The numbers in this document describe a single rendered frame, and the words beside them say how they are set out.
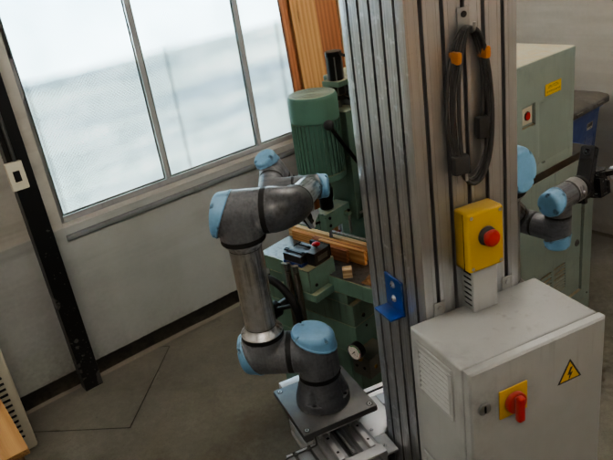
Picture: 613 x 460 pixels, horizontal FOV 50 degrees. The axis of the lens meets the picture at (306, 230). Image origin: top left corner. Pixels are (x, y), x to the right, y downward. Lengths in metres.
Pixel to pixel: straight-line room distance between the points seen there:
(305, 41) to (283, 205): 2.35
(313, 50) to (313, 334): 2.39
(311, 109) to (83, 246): 1.67
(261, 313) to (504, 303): 0.62
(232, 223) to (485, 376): 0.69
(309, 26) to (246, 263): 2.40
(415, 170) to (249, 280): 0.59
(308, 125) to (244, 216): 0.74
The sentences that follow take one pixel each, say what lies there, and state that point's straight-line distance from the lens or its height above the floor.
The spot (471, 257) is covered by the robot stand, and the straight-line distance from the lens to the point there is 1.37.
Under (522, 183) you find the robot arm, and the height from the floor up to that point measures 1.38.
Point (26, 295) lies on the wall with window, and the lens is 3.48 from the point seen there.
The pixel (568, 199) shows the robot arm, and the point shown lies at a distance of 2.00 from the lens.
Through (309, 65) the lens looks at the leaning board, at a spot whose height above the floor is 1.32.
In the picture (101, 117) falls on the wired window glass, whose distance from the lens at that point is 3.49.
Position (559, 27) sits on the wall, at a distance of 4.35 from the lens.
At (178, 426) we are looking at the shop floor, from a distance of 3.27.
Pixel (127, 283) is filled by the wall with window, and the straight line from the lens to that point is 3.66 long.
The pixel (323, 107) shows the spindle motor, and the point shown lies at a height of 1.47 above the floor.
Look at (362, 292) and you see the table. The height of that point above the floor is 0.87.
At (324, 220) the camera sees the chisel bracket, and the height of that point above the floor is 1.05.
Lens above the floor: 2.02
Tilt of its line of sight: 24 degrees down
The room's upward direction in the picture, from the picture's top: 9 degrees counter-clockwise
